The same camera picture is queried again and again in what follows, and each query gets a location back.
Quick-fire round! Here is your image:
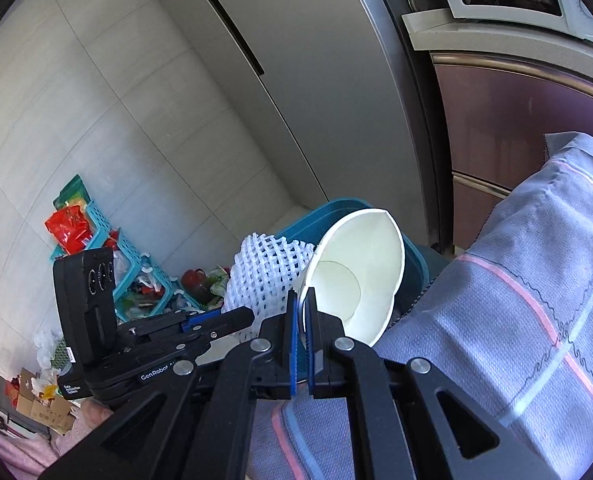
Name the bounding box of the white foam fruit net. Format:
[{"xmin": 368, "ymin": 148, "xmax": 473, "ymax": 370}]
[{"xmin": 221, "ymin": 232, "xmax": 317, "ymax": 343}]

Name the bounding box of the white plastic bag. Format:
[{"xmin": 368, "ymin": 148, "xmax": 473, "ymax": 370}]
[{"xmin": 32, "ymin": 330, "xmax": 68, "ymax": 377}]

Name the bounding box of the cardboard box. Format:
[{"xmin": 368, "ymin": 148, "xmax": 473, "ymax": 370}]
[{"xmin": 6, "ymin": 367, "xmax": 74, "ymax": 436}]

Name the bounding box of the blue plastic waste bin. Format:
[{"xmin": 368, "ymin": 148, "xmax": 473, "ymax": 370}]
[{"xmin": 274, "ymin": 198, "xmax": 429, "ymax": 321}]

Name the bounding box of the grey checked tablecloth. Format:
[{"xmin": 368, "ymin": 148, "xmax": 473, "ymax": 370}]
[{"xmin": 249, "ymin": 130, "xmax": 593, "ymax": 480}]

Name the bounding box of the brown kitchen cabinet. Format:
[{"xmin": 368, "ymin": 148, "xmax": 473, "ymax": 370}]
[{"xmin": 401, "ymin": 7, "xmax": 593, "ymax": 251}]

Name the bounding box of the white paper cup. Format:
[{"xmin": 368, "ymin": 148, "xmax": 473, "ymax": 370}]
[{"xmin": 296, "ymin": 208, "xmax": 406, "ymax": 348}]

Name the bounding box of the grey refrigerator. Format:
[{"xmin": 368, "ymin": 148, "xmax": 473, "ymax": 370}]
[{"xmin": 139, "ymin": 0, "xmax": 454, "ymax": 251}]

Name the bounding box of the turquoise plastic storage rack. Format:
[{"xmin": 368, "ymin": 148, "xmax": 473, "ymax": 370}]
[{"xmin": 51, "ymin": 195, "xmax": 202, "ymax": 323}]

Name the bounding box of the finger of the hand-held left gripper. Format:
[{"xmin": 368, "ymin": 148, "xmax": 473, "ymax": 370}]
[
  {"xmin": 118, "ymin": 308, "xmax": 224, "ymax": 348},
  {"xmin": 176, "ymin": 306, "xmax": 256, "ymax": 363}
]

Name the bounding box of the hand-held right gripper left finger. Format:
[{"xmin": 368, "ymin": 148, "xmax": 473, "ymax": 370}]
[{"xmin": 39, "ymin": 290, "xmax": 299, "ymax": 480}]

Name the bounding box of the person's left forearm pink sleeve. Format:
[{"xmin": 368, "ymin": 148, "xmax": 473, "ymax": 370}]
[{"xmin": 51, "ymin": 400, "xmax": 114, "ymax": 456}]

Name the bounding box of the red snack bag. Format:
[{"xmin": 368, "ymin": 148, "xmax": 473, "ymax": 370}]
[{"xmin": 45, "ymin": 205, "xmax": 97, "ymax": 256}]

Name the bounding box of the green snack bag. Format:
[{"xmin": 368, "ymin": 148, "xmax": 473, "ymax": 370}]
[{"xmin": 53, "ymin": 175, "xmax": 90, "ymax": 211}]

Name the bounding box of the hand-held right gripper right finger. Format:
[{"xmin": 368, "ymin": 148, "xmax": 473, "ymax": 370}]
[{"xmin": 303, "ymin": 287, "xmax": 562, "ymax": 480}]

